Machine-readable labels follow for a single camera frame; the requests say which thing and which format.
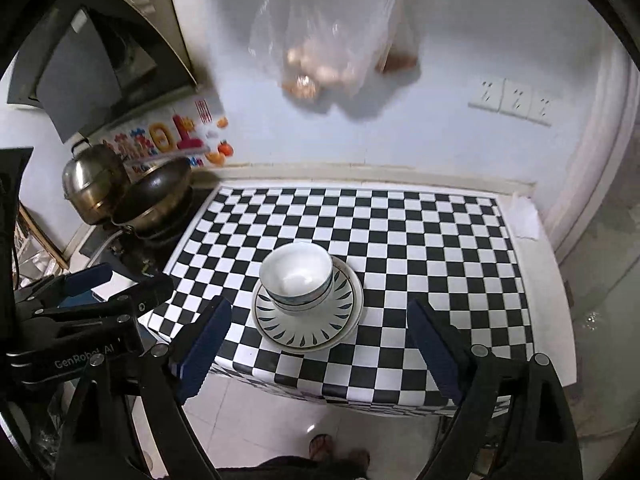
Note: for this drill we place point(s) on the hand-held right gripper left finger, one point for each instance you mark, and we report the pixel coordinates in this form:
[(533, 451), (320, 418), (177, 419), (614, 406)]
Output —
[(200, 355)]

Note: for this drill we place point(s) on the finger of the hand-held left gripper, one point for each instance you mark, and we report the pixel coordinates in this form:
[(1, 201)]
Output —
[(150, 290), (87, 277)]

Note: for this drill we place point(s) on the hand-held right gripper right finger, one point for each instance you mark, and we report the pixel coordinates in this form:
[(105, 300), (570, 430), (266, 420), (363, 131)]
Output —
[(435, 355)]

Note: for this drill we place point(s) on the white plate blue leaf pattern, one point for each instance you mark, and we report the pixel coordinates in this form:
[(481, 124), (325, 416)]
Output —
[(310, 332)]

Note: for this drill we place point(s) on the dark metal wok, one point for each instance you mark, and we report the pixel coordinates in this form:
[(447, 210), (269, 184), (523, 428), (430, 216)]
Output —
[(150, 195)]

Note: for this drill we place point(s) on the stainless steel pot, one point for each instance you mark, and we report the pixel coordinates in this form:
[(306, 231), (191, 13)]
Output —
[(92, 180)]

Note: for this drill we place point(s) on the black white checkered table cover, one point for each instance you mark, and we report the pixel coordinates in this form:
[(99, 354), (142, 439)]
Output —
[(410, 260)]

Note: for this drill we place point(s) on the person's slippered foot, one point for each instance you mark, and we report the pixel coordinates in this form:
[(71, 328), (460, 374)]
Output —
[(320, 447)]

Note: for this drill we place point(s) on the person's dark trouser leg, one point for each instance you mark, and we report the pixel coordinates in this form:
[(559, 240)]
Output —
[(295, 469)]

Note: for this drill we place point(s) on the black range hood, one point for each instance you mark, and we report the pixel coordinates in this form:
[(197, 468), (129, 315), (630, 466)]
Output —
[(90, 70)]

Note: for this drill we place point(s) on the clear plastic bag of eggs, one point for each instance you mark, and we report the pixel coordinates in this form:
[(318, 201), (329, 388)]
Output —
[(320, 60)]

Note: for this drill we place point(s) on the plastic bag with brown contents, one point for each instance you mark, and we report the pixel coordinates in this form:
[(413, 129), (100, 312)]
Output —
[(400, 57)]

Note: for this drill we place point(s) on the colourful wall sticker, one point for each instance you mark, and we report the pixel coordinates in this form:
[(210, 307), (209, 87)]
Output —
[(170, 140)]

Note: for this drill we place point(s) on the white wall socket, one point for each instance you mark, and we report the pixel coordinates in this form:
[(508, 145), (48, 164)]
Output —
[(485, 95), (541, 108), (516, 101)]

